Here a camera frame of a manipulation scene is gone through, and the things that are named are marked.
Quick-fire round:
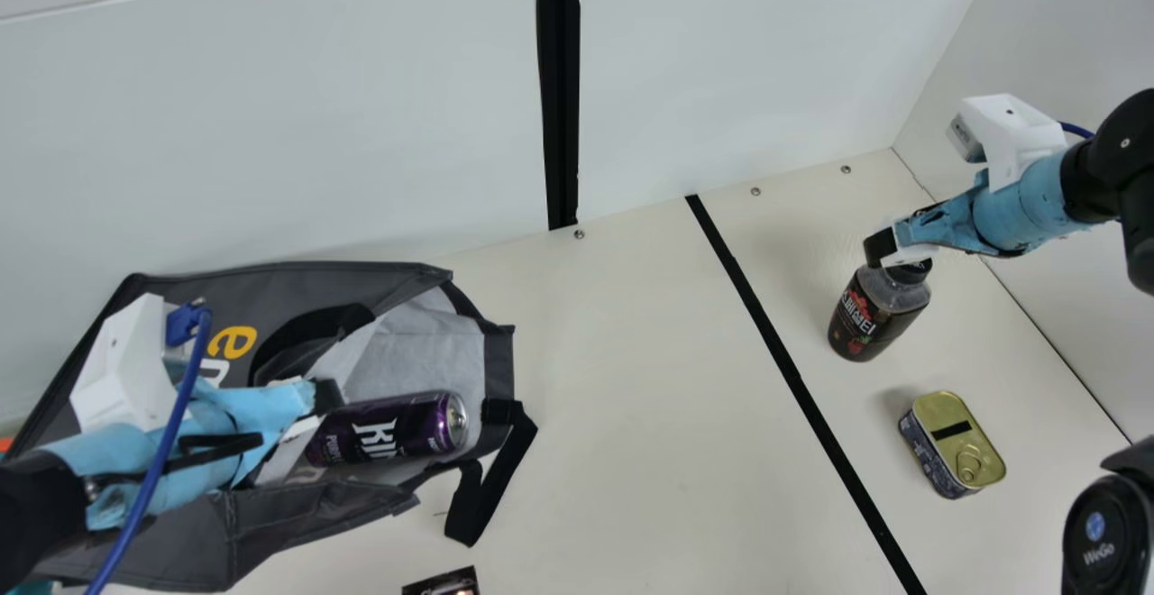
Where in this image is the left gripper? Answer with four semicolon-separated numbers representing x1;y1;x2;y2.
41;377;349;533

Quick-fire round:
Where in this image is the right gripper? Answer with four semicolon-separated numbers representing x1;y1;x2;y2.
863;153;1085;270

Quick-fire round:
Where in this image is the dark coffee bottle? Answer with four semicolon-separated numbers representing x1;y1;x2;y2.
828;257;933;363

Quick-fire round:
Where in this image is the purple can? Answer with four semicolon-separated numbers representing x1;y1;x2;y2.
305;390;471;468

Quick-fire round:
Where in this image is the dark grey bag with straps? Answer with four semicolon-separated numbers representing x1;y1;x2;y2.
5;261;540;593

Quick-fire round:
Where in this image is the rectangular tin with gold lid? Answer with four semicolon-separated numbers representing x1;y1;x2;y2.
898;389;1008;500

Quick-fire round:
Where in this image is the black strip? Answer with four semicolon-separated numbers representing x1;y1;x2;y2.
684;195;929;595

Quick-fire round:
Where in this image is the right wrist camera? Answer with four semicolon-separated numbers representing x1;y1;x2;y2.
947;94;1070;193

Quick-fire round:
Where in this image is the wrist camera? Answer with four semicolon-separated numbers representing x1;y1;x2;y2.
69;293;196;435
947;94;1070;193

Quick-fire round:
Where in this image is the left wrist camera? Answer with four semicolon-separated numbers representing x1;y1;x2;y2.
69;293;196;435

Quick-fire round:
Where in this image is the black post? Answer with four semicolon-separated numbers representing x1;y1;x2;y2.
536;0;582;232

